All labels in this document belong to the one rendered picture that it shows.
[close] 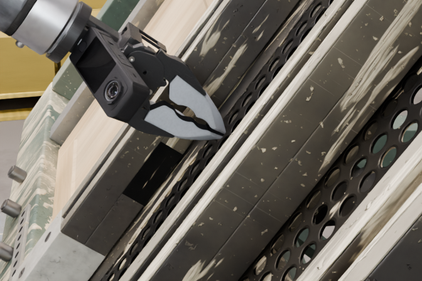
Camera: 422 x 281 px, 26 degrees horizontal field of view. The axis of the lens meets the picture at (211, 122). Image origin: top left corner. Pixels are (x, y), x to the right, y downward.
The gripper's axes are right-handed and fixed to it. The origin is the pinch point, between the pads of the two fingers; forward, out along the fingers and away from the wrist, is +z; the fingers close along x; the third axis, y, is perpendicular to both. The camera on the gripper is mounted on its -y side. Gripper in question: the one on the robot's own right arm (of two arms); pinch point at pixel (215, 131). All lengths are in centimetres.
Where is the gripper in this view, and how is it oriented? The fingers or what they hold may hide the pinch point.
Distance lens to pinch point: 102.1
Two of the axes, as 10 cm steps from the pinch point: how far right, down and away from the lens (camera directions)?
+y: -1.3, -3.8, 9.2
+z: 8.0, 5.1, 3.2
